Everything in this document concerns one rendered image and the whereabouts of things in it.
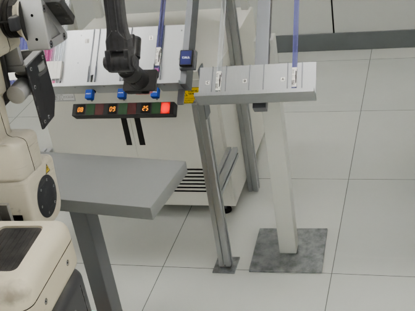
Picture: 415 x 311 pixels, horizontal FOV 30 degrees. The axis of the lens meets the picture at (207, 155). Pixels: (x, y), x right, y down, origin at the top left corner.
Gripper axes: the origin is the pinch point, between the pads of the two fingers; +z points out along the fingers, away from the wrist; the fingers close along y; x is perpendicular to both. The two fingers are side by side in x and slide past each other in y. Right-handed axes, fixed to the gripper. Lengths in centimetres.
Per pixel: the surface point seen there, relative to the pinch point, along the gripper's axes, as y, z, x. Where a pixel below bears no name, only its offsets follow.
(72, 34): 30.8, 4.6, -21.0
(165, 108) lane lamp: -3.3, 4.9, 4.3
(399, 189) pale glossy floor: -69, 92, 11
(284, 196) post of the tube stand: -34, 43, 24
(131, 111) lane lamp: 7.5, 4.9, 5.2
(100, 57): 20.0, 4.4, -12.9
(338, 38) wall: -31, 189, -91
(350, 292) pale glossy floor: -56, 47, 54
